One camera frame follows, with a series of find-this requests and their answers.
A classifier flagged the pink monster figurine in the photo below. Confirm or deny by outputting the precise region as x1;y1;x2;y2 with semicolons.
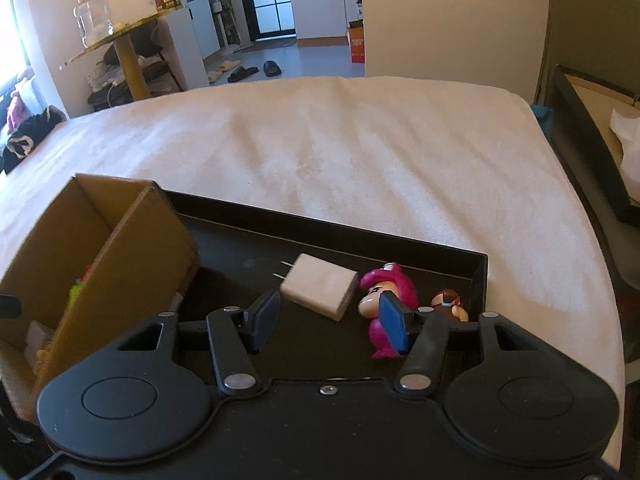
358;262;419;360

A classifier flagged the white power adapter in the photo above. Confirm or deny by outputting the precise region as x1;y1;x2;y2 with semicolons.
272;254;359;322

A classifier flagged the brown cardboard box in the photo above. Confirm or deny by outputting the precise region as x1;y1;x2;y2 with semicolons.
1;174;200;422

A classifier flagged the black shallow tray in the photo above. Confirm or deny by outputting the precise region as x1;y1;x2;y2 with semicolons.
167;191;488;379

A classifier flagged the beige slipper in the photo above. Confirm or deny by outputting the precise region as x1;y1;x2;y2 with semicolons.
207;60;241;84

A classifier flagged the black slipper left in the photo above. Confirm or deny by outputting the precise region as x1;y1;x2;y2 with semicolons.
228;66;259;84

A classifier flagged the black slipper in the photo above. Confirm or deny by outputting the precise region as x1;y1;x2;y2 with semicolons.
228;66;259;84
262;60;282;78

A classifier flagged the black slipper right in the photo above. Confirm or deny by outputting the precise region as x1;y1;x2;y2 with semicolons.
262;60;282;78

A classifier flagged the yellow round side table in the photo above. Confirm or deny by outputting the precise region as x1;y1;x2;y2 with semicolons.
58;8;178;101

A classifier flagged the black framed tray with tissue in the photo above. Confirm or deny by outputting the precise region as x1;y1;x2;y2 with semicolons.
544;65;639;226

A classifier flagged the black white garment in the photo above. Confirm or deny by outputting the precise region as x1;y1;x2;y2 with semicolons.
1;106;66;174

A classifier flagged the orange cardboard box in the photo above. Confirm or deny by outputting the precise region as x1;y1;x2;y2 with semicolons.
347;20;366;64

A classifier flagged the white cabinet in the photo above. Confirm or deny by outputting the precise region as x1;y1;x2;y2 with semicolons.
291;0;359;47

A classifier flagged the clear plastic jar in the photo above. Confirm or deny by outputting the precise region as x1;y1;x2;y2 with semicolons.
74;0;113;48

